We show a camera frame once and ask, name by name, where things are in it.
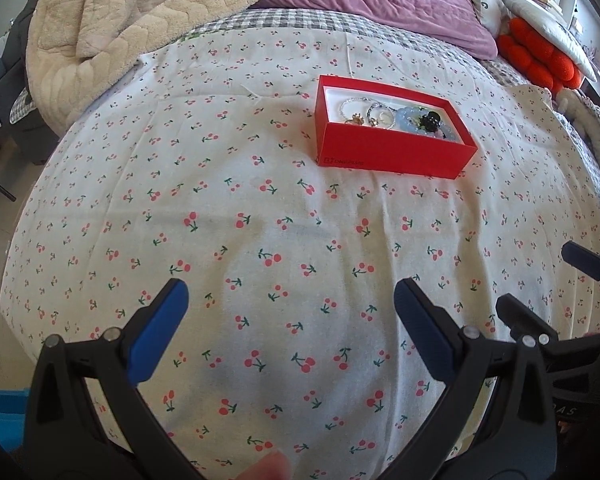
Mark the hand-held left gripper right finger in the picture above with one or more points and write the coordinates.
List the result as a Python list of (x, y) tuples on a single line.
[(425, 330)]

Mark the person's left hand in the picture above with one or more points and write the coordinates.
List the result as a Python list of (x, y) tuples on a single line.
[(272, 467)]

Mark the blue plastic bin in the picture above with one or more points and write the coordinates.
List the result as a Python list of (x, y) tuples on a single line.
[(0, 410)]

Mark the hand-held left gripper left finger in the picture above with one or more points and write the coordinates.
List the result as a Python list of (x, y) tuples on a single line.
[(155, 330)]

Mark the cherry print bed sheet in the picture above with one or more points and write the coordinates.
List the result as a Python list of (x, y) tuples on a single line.
[(230, 185)]

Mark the white plush toy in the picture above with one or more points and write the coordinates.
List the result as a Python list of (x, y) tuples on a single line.
[(585, 120)]

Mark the red jewelry box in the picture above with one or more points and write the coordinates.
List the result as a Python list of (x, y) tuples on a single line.
[(390, 152)]

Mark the orange knotted cushion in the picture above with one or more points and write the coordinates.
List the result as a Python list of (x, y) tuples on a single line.
[(540, 55)]

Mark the dark grey cloth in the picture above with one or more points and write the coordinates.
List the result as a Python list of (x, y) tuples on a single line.
[(25, 25)]

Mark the grey checked quilt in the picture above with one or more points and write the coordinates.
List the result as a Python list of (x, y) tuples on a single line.
[(290, 19)]

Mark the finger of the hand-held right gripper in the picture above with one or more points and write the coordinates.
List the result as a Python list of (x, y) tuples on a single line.
[(522, 317), (587, 262)]

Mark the beige fleece blanket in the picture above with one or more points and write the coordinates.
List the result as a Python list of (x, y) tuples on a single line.
[(130, 20)]

